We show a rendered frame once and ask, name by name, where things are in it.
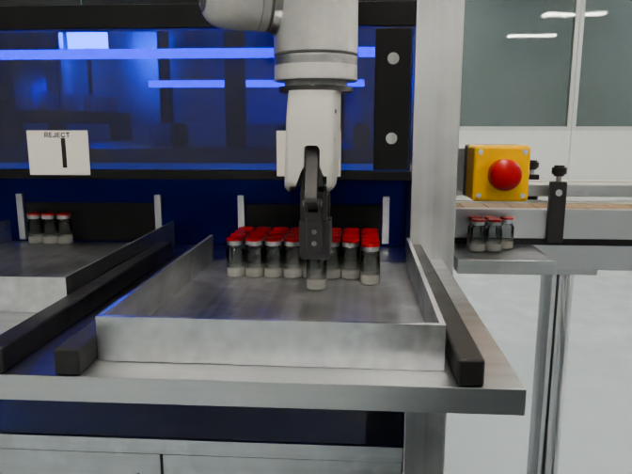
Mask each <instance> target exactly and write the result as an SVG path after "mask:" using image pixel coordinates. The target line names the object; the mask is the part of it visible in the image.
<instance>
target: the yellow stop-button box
mask: <svg viewBox="0 0 632 474"><path fill-rule="evenodd" d="M499 159H509V160H513V161H515V162H517V163H518V164H519V165H520V167H521V170H522V179H521V182H520V183H519V184H518V185H517V186H516V187H515V188H514V189H513V190H510V191H500V190H498V189H496V188H494V187H493V186H492V185H491V184H490V182H489V181H488V177H487V174H488V169H489V167H490V166H491V165H492V164H493V163H494V162H495V161H497V160H499ZM529 162H530V147H529V146H524V145H517V144H466V145H465V163H464V184H463V195H464V196H466V197H468V198H470V199H472V200H474V201H526V200H527V199H528V190H529Z"/></svg>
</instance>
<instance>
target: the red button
mask: <svg viewBox="0 0 632 474"><path fill-rule="evenodd" d="M487 177H488V181H489V182H490V184H491V185H492V186H493V187H494V188H496V189H498V190H500V191H510V190H513V189H514V188H515V187H516V186H517V185H518V184H519V183H520V182H521V179H522V170H521V167H520V165H519V164H518V163H517V162H515V161H513V160H509V159H499V160H497V161H495V162H494V163H493V164H492V165H491V166H490V167H489V169H488V174H487Z"/></svg>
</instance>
